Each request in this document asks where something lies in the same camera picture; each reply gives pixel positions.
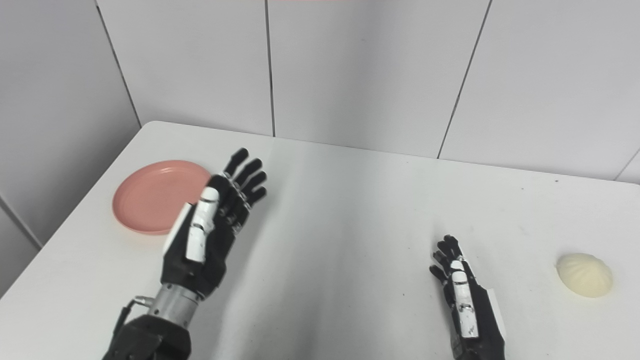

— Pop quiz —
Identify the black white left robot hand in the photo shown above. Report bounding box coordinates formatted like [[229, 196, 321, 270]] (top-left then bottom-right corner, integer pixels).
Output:
[[161, 147, 268, 301]]

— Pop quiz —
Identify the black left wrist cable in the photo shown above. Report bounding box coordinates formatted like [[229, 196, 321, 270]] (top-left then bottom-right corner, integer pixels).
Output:
[[112, 296, 154, 341]]

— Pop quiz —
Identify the cream steamed bun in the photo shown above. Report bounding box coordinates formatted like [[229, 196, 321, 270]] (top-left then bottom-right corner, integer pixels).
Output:
[[555, 252, 614, 299]]

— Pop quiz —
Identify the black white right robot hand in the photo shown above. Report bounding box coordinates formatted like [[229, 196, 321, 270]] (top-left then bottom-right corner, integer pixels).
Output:
[[429, 235, 507, 360]]

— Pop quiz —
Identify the pink round plate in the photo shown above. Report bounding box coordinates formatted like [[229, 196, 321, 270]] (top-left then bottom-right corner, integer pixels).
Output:
[[112, 160, 213, 236]]

